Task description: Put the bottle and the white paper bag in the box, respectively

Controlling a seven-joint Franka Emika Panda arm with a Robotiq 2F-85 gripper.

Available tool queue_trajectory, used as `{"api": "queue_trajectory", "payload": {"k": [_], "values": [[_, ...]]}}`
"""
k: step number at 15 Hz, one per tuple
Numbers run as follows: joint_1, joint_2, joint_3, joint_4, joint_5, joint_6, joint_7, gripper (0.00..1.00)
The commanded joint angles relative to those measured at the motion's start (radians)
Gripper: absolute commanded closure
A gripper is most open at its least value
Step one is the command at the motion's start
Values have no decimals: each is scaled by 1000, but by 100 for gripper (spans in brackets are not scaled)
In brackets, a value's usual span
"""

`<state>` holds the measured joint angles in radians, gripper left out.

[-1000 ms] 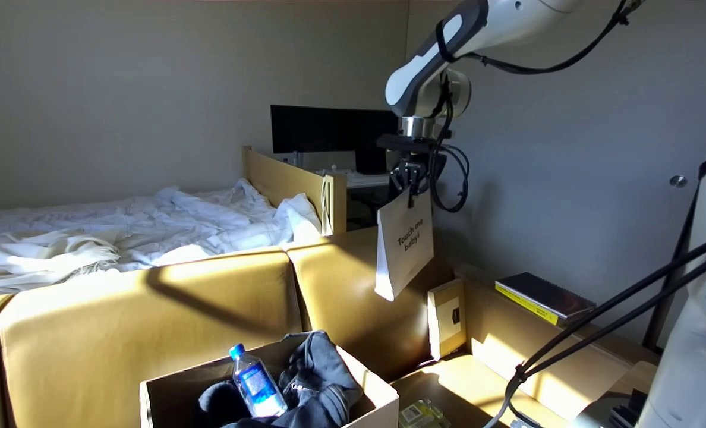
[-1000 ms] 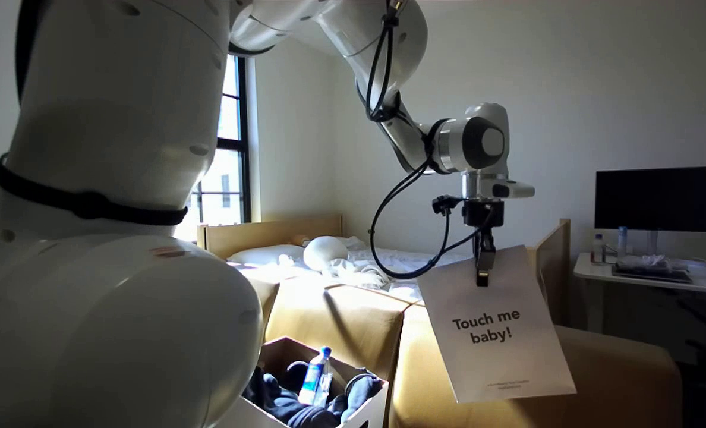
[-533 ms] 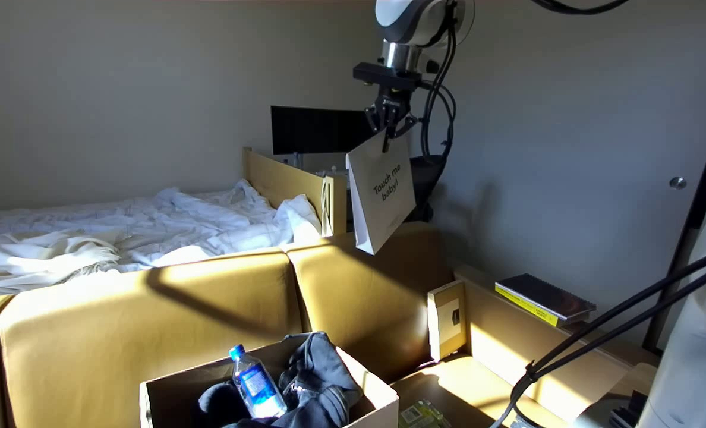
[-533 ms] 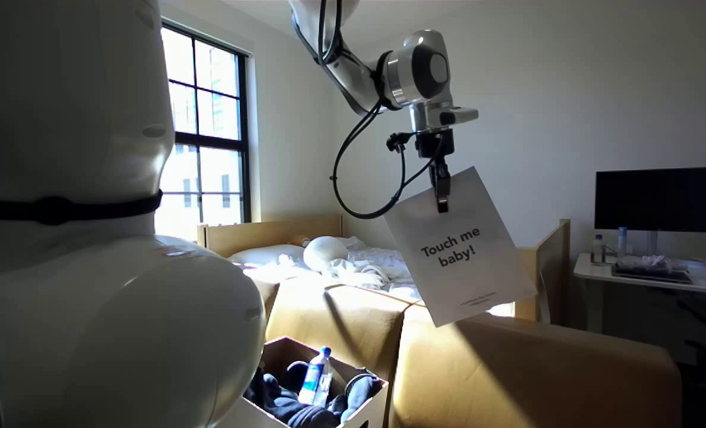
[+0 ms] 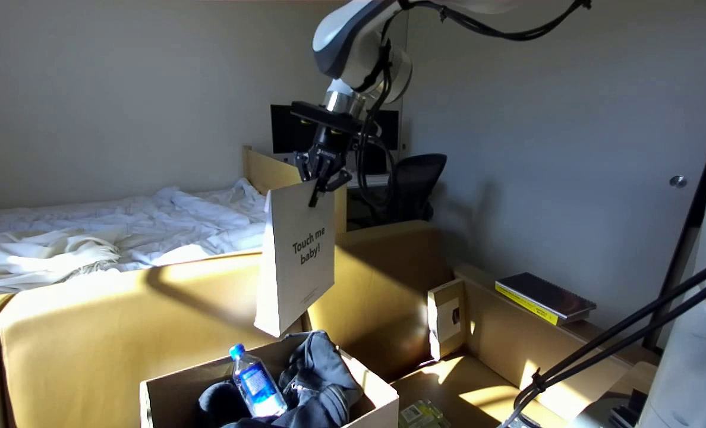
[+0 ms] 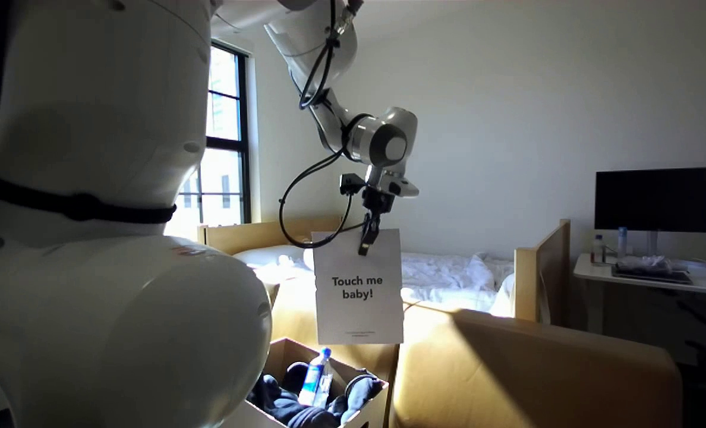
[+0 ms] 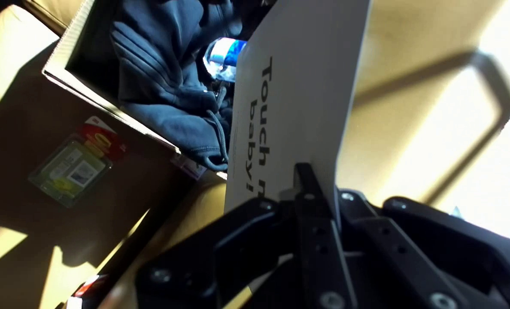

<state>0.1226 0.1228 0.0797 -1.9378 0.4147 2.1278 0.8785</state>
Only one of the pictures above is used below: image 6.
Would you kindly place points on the black computer monitor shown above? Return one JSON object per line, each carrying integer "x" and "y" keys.
{"x": 663, "y": 198}

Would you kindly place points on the white paper sign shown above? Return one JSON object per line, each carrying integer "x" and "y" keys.
{"x": 358, "y": 293}

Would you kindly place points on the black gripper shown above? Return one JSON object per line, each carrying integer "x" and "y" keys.
{"x": 379, "y": 202}

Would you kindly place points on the black framed grid window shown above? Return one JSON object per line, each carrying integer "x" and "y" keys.
{"x": 225, "y": 179}

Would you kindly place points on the clear bottle with blue label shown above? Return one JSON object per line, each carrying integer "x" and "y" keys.
{"x": 314, "y": 381}

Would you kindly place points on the white cardboard box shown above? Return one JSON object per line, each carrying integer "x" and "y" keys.
{"x": 285, "y": 353}

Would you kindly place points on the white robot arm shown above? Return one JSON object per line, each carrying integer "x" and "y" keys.
{"x": 105, "y": 238}

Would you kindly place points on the small clear bottle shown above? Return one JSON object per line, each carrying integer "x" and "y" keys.
{"x": 601, "y": 252}
{"x": 625, "y": 240}

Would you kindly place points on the dark keyboard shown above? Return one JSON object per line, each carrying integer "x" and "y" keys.
{"x": 653, "y": 275}

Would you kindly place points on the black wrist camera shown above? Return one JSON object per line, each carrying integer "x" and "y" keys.
{"x": 352, "y": 185}

